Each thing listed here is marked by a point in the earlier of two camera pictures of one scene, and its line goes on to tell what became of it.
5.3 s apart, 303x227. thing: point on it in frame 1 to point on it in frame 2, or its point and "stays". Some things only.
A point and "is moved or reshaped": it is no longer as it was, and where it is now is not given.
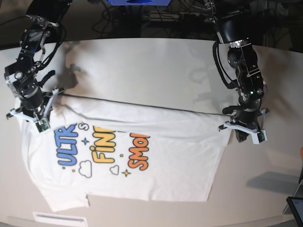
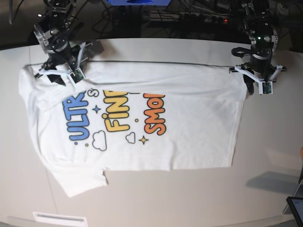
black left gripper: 248,117 to 260,60
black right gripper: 31,98 to 68,55
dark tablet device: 295,206 stays
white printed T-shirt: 102,148 is moved or reshaped
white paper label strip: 61,219 stays
